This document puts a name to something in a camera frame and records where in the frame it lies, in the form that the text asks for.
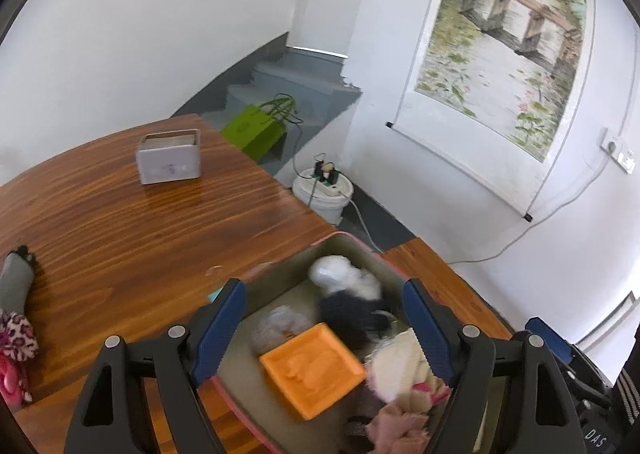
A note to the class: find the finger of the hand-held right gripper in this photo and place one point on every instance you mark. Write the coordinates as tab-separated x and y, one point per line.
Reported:
547	336

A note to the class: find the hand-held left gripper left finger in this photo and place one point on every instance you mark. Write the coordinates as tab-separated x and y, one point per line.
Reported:
220	329

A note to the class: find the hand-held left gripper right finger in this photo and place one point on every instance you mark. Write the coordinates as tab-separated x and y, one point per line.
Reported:
430	334

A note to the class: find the cream sock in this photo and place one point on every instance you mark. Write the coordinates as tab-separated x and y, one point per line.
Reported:
395	364

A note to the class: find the pink cardboard box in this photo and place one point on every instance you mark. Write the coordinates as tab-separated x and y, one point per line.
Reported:
295	296

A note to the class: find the black fuzzy sock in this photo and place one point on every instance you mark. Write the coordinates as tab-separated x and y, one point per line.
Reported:
345	319

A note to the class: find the large orange toy cube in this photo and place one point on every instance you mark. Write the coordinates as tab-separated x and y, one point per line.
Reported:
310	369

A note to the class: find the beige sock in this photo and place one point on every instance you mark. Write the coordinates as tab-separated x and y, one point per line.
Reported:
400	429

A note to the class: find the large leopard print sock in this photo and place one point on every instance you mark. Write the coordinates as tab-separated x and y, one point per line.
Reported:
17	334

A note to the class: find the grey sock black cuff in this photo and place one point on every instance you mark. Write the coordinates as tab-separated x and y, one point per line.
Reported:
15	284

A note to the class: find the pink knotted sock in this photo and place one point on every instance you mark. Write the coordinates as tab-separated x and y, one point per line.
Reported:
10	379

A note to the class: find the person's right forearm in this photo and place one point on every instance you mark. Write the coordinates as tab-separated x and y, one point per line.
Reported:
630	394

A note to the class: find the wooden desktop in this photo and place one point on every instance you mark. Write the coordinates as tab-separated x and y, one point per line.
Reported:
125	244

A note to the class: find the white plastic bucket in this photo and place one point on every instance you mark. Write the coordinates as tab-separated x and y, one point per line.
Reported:
320	206

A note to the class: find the white power strip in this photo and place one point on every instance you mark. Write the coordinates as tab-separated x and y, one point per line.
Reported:
336	189

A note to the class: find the white tissue box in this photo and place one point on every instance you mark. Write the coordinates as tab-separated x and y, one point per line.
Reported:
167	164

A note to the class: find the green paper bag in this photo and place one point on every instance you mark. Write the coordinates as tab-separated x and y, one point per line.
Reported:
252	132

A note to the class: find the grey staircase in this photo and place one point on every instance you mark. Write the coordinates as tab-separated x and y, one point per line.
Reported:
290	79

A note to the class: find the hanging scroll painting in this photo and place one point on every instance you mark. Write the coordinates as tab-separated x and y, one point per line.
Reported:
500	34

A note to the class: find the white wall socket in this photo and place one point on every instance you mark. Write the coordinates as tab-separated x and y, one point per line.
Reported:
612	142
629	162

